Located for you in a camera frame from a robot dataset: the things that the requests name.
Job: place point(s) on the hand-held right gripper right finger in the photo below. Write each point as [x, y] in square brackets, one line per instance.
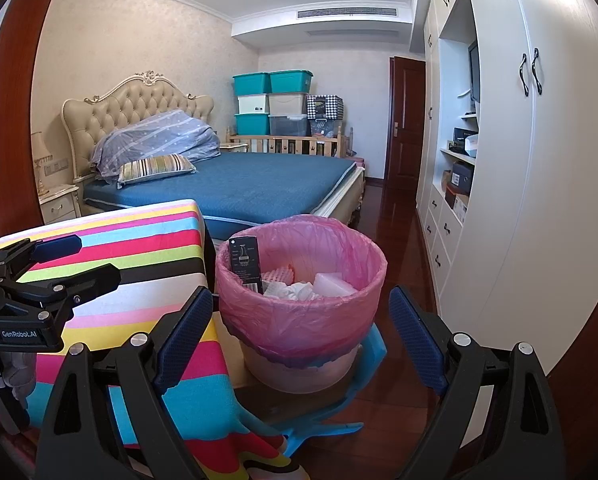
[419, 340]

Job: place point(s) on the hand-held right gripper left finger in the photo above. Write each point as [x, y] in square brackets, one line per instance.
[184, 340]

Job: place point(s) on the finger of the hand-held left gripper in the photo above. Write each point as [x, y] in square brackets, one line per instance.
[89, 277]
[54, 247]

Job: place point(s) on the black printed card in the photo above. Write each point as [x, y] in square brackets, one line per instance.
[246, 260]

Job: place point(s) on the white foam sheet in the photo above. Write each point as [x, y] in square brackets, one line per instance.
[331, 285]

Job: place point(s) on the pink foam fruit net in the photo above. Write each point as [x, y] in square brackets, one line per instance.
[279, 277]

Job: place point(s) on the white plastic waste bin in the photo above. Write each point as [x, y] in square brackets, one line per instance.
[299, 375]

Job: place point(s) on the white tissue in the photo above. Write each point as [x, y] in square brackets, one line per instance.
[299, 291]

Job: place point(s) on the person's left hand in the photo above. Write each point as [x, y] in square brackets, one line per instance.
[16, 370]

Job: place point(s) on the white nightstand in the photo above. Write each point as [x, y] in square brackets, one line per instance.
[59, 205]

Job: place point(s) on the blue plastic stool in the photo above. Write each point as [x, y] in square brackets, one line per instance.
[374, 355]

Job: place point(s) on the striped colourful tablecloth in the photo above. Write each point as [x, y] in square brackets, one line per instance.
[144, 240]

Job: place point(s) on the striped pillow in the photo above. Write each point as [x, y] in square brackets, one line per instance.
[154, 166]

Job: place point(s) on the cardboard shoe box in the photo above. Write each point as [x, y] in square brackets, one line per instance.
[458, 202]

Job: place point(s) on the red-brown wooden panel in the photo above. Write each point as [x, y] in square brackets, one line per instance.
[9, 110]

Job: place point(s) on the grey blue folded duvet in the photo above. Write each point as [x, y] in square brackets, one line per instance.
[169, 135]

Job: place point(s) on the beige tufted headboard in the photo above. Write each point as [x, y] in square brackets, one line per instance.
[134, 100]

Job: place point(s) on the dark small safe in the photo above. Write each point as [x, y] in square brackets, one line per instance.
[462, 175]

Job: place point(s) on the bed with blue mattress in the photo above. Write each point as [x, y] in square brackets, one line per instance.
[259, 180]

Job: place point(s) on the white built-in wardrobe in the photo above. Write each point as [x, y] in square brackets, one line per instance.
[529, 185]

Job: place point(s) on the black electronic device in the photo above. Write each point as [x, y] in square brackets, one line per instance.
[459, 139]

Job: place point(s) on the dark wooden door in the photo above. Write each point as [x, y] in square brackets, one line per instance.
[404, 120]

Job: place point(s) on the teal storage box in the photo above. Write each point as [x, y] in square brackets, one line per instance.
[291, 82]
[252, 124]
[251, 84]

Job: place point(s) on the dark clear bag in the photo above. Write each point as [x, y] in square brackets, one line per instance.
[325, 127]

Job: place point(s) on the white storage box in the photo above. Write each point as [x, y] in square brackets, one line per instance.
[253, 104]

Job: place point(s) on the grey clear storage box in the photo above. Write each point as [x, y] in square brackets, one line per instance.
[289, 125]

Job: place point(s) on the checkered black white bag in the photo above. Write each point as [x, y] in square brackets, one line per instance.
[325, 106]

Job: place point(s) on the beige storage box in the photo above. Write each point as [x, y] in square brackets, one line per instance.
[288, 104]

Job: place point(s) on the black television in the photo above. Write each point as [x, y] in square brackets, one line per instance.
[474, 72]

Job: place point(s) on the ceiling air vent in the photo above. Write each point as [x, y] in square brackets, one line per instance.
[346, 12]

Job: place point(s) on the wall socket panel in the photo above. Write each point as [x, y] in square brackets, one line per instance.
[55, 166]

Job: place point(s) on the wooden crib rail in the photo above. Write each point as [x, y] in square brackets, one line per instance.
[289, 144]

